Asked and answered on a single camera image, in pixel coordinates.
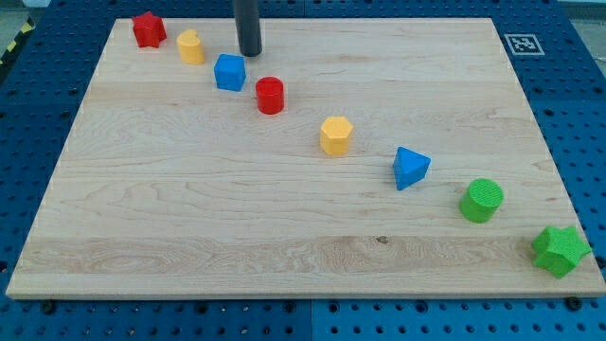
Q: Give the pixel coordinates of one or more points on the yellow hexagon block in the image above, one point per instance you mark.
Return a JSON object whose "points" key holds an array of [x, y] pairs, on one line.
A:
{"points": [[335, 135]]}

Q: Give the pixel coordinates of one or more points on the light wooden board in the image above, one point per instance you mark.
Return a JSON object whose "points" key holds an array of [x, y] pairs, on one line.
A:
{"points": [[168, 187]]}

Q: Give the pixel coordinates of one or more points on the red cylinder block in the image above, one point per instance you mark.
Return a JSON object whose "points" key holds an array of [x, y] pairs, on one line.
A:
{"points": [[270, 95]]}

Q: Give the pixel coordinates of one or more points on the blue triangle block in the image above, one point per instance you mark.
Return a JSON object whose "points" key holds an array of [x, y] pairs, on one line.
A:
{"points": [[409, 167]]}

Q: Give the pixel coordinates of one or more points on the blue cube block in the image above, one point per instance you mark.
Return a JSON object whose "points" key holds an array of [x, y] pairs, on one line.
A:
{"points": [[229, 72]]}

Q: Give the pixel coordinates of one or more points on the yellow heart block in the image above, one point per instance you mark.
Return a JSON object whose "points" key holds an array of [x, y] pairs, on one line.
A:
{"points": [[190, 47]]}

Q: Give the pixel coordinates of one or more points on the green cylinder block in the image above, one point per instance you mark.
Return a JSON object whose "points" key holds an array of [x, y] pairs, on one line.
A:
{"points": [[481, 200]]}

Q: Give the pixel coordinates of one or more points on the red star block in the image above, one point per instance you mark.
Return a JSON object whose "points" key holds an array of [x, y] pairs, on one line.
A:
{"points": [[149, 30]]}

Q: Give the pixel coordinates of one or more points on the white fiducial marker tag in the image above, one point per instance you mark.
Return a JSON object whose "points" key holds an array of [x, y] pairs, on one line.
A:
{"points": [[524, 44]]}

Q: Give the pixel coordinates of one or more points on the green star block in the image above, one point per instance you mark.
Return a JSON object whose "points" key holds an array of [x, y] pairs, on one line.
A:
{"points": [[559, 250]]}

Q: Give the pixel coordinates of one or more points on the yellow black hazard tape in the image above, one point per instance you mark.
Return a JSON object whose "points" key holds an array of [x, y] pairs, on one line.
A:
{"points": [[17, 44]]}

